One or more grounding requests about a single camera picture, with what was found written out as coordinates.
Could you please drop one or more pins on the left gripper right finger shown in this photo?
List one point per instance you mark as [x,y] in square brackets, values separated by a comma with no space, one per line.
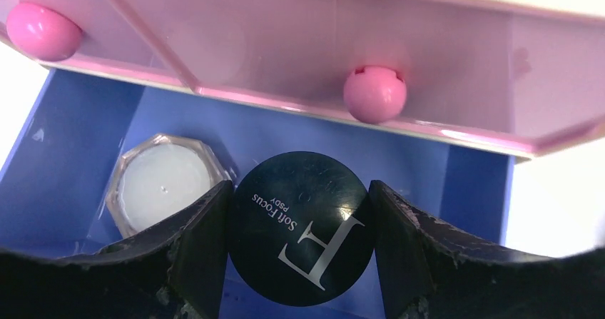
[429,268]

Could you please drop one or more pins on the purple drawer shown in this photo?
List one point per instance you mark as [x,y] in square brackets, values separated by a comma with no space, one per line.
[55,180]

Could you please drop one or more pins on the round dark blue jar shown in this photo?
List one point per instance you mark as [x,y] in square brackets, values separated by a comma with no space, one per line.
[300,229]

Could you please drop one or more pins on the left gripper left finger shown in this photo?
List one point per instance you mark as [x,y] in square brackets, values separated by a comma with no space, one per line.
[175,269]

